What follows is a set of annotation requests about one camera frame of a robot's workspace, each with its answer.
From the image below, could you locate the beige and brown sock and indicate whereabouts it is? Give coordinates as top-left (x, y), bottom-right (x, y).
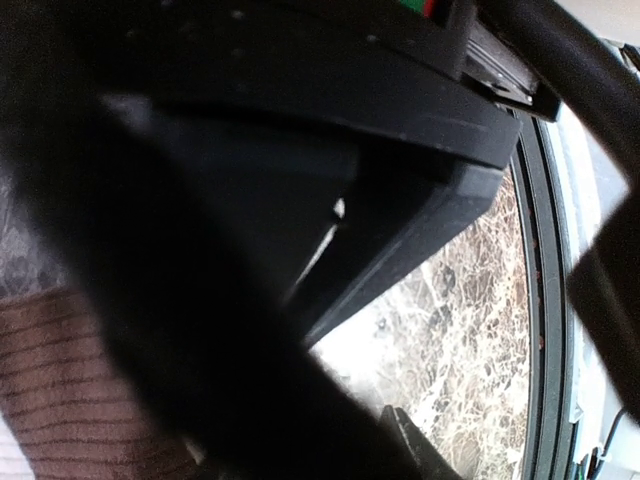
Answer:
top-left (1, 289), bottom-right (198, 479)

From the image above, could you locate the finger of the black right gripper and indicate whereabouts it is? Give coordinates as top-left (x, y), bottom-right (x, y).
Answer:
top-left (1, 1), bottom-right (520, 479)

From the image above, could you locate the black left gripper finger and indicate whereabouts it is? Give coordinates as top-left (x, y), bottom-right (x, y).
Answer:
top-left (379, 405), bottom-right (460, 480)

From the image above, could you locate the black front rail frame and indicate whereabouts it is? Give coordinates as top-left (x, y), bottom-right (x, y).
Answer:
top-left (511, 115), bottom-right (574, 479)

